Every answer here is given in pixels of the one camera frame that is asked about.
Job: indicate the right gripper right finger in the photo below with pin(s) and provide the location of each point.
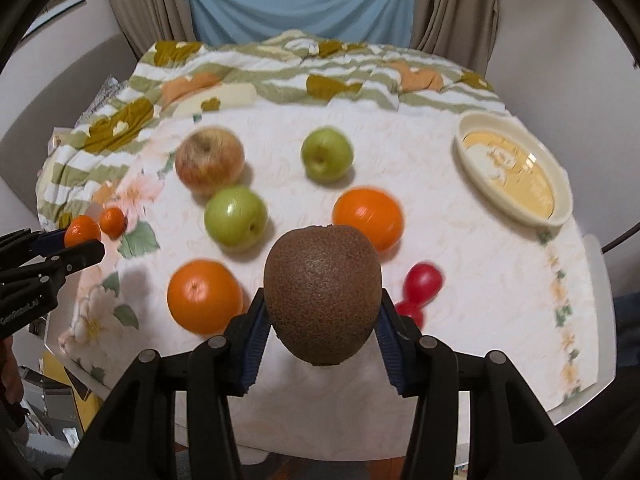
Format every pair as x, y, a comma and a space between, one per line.
424, 368

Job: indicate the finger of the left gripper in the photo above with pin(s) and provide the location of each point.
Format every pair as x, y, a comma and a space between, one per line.
73, 259
25, 244

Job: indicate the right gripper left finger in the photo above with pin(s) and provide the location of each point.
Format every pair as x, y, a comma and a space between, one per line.
222, 366

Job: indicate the small mandarin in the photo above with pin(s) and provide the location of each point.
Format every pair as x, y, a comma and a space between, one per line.
113, 222
81, 230

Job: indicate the red cherry tomato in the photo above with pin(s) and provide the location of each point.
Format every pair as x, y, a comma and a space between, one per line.
411, 310
423, 283

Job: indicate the brown kiwi fruit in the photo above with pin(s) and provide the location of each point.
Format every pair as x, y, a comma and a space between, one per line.
323, 289

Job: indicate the large orange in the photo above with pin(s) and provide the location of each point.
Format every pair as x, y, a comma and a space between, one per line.
203, 296
373, 212

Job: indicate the small mandarin on table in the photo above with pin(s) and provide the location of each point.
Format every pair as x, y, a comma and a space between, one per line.
113, 222

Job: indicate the grey headboard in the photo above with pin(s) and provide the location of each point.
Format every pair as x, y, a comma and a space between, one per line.
24, 146

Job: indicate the green apple near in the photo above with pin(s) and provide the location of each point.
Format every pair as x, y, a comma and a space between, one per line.
235, 218

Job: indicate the green apple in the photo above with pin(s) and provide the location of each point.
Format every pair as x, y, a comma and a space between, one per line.
235, 218
327, 155

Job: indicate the cream yellow plate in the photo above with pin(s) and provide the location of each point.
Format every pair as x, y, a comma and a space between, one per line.
513, 169

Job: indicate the green apple far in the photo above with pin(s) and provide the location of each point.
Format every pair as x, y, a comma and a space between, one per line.
327, 155

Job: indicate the framed houses picture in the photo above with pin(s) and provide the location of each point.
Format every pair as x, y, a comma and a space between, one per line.
51, 11

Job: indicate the green striped floral duvet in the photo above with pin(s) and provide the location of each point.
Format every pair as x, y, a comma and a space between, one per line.
291, 68

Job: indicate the right beige curtain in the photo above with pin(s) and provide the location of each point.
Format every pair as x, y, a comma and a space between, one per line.
464, 31

